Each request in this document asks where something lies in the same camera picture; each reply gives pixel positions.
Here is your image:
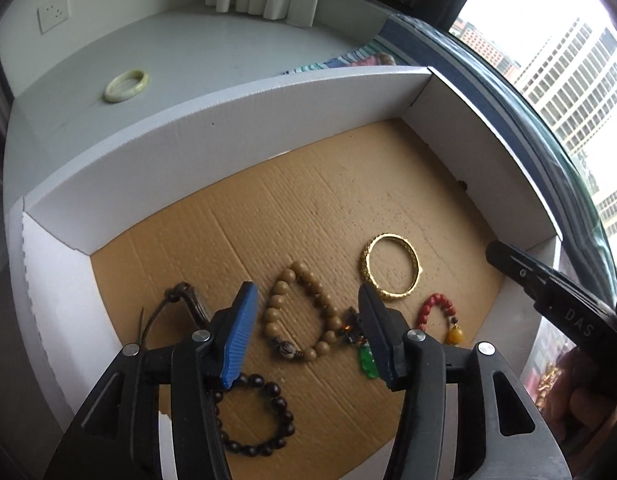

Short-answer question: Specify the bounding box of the black bead bracelet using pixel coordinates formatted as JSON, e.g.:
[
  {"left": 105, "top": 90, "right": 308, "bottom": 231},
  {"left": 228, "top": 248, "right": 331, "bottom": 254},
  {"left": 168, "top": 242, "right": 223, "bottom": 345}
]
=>
[{"left": 211, "top": 372, "right": 295, "bottom": 458}]

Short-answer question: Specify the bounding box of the tall grey high-rise building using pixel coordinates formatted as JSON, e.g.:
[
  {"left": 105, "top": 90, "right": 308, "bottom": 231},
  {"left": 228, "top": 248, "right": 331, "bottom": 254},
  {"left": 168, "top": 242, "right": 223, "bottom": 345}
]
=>
[{"left": 513, "top": 15, "right": 617, "bottom": 153}]

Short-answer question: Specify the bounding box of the gold bangle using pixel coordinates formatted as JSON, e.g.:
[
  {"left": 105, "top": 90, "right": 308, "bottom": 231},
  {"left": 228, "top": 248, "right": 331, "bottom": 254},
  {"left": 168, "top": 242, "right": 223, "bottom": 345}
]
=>
[{"left": 361, "top": 232, "right": 420, "bottom": 302}]

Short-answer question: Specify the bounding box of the green pendant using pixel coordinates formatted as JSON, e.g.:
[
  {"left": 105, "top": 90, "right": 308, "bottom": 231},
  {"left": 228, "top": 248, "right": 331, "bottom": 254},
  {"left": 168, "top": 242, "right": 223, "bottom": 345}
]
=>
[{"left": 343, "top": 310, "right": 379, "bottom": 382}]

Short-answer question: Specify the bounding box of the dark blue striped cloth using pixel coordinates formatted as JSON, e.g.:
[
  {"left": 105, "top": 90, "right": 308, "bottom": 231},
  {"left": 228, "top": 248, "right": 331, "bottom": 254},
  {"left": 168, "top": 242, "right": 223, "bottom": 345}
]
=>
[{"left": 379, "top": 10, "right": 617, "bottom": 306}]

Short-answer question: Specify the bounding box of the brown low-rise building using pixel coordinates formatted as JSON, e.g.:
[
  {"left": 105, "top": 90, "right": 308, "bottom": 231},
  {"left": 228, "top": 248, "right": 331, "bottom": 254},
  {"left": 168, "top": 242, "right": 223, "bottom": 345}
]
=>
[{"left": 453, "top": 17, "right": 522, "bottom": 78}]

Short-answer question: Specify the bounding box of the patchwork plaid blanket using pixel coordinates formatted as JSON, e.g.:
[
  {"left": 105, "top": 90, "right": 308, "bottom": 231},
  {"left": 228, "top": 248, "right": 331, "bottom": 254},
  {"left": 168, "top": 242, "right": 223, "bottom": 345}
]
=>
[{"left": 278, "top": 47, "right": 564, "bottom": 411}]

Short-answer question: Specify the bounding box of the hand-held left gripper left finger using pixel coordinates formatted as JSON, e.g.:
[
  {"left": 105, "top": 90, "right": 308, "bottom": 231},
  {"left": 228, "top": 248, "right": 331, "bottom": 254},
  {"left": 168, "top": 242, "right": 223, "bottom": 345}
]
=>
[{"left": 43, "top": 281, "right": 259, "bottom": 480}]

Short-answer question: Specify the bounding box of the white box with cardboard bottom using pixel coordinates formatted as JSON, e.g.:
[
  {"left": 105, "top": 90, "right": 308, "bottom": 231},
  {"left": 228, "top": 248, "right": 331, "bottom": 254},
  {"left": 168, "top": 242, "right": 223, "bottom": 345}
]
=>
[{"left": 3, "top": 65, "right": 564, "bottom": 480}]

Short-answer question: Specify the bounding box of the white wall socket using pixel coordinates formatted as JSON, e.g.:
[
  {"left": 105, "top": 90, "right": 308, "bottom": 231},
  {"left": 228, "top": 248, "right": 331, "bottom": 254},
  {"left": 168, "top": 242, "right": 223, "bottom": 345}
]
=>
[{"left": 37, "top": 0, "right": 69, "bottom": 35}]

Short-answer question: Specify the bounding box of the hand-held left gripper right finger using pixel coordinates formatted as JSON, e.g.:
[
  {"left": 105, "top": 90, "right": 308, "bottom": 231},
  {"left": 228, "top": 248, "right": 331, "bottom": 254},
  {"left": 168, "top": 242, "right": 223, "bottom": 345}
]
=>
[{"left": 357, "top": 284, "right": 572, "bottom": 480}]

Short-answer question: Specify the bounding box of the pale green jade bangle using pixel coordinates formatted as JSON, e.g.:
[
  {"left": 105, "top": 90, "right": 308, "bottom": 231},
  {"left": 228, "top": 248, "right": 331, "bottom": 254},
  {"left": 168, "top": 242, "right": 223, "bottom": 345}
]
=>
[{"left": 104, "top": 69, "right": 150, "bottom": 104}]

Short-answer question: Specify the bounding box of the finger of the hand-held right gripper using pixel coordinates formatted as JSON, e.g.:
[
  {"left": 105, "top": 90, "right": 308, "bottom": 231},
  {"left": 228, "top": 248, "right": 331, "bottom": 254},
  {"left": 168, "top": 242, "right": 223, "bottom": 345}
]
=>
[{"left": 486, "top": 239, "right": 617, "bottom": 361}]

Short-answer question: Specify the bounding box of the gold bead chain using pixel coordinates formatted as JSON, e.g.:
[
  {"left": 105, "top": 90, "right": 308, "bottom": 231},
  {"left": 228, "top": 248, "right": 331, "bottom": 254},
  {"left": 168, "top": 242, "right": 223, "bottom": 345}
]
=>
[{"left": 536, "top": 367, "right": 562, "bottom": 408}]

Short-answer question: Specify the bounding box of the tan wooden bead bracelet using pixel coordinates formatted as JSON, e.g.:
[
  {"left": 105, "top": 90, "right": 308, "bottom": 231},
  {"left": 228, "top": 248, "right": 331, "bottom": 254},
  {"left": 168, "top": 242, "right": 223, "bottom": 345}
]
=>
[{"left": 261, "top": 260, "right": 343, "bottom": 362}]

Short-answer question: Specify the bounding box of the red bead bracelet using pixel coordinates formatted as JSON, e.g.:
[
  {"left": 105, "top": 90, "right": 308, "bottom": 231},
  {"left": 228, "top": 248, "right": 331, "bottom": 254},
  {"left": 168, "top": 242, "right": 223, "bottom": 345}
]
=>
[{"left": 417, "top": 292, "right": 464, "bottom": 346}]

